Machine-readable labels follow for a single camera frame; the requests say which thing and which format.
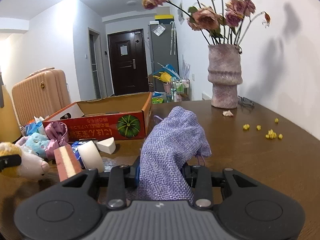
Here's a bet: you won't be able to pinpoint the fallen rose petal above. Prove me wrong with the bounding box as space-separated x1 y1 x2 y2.
222 110 234 117

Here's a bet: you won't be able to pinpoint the wire storage cart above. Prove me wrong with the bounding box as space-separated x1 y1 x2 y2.
170 77 191 102

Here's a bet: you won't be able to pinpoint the dried pink rose bouquet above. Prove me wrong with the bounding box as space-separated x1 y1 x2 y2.
142 0 271 46

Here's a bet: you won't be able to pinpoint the white round sponge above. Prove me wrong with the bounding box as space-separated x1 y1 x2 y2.
78 141 105 172

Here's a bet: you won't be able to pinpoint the pink ribbed suitcase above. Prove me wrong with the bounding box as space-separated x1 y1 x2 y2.
11 67 71 126

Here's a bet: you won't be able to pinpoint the blue handkerchief tissue packet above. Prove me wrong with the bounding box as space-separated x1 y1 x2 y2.
71 140 87 169

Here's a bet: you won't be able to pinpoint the pink textured ceramic vase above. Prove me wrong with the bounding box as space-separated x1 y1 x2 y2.
208 44 243 109

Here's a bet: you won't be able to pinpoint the black eyeglasses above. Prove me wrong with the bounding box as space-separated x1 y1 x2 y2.
238 96 254 109

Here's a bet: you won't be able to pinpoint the yellow black box on fridge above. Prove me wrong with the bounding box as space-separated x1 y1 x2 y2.
155 15 174 24

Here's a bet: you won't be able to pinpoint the pink satin pouch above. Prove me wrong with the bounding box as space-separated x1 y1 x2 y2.
44 121 69 160

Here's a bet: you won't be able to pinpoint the lilac fluffy scrunchie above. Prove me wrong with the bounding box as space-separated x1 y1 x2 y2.
15 136 29 147

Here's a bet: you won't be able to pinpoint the grey refrigerator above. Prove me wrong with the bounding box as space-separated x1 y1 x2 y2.
149 23 180 92

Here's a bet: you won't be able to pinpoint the yellow plush toy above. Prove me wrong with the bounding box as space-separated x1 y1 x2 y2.
1 142 50 180

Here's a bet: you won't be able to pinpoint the red cardboard pumpkin box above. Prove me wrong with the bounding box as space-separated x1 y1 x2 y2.
43 92 152 142

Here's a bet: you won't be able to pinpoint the yellow flower bits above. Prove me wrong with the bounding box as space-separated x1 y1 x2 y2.
242 124 283 140

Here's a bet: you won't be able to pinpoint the blue plush toy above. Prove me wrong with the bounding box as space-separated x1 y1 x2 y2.
25 132 50 159

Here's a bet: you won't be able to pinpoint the yellow blue bags pile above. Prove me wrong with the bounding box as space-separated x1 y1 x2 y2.
152 64 180 83

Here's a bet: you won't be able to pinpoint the blue tissue pack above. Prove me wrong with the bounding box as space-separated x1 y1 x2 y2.
25 117 46 136

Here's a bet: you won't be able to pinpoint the white wedge makeup sponge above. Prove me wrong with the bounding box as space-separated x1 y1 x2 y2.
96 137 116 154

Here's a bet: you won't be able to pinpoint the dark brown entrance door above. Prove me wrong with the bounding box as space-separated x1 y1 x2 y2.
107 29 149 96

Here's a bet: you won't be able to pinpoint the purple linen drawstring pouch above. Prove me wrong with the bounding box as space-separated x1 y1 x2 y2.
136 106 212 202

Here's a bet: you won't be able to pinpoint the yellow thermos jug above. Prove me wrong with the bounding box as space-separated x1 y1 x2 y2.
0 77 22 143

